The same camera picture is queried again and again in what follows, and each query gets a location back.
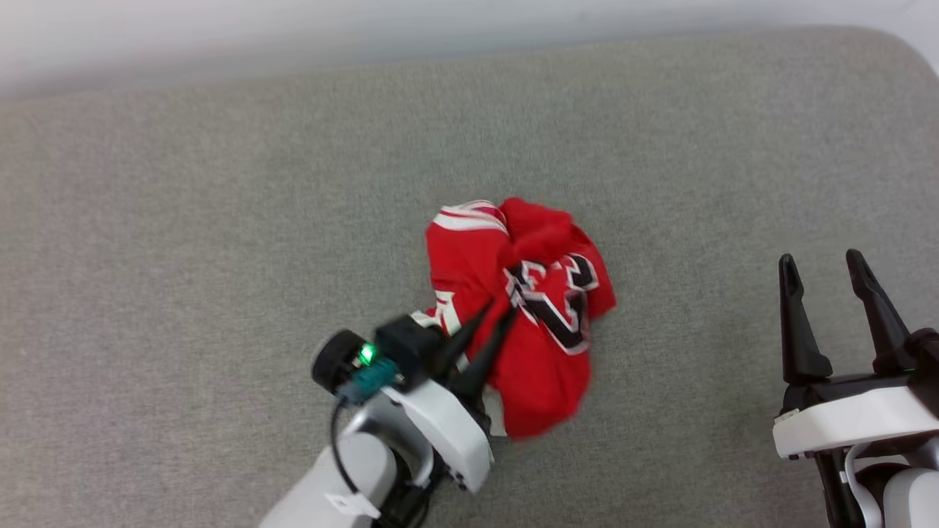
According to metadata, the thin black cable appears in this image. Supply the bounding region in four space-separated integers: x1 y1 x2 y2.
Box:
329 400 362 499

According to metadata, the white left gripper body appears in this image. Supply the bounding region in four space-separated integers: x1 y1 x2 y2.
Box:
380 378 495 494

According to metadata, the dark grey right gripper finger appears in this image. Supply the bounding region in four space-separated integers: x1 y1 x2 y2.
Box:
845 249 911 375
778 253 834 386

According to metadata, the red basketball jersey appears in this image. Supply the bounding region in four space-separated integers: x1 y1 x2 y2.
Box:
411 197 617 441

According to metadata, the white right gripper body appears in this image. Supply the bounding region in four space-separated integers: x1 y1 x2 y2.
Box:
772 367 939 461

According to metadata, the teal cable connector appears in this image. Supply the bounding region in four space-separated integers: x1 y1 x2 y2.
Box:
339 359 398 406

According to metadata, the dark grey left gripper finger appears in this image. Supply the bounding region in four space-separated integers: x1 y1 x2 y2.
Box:
449 309 518 412
431 301 494 379

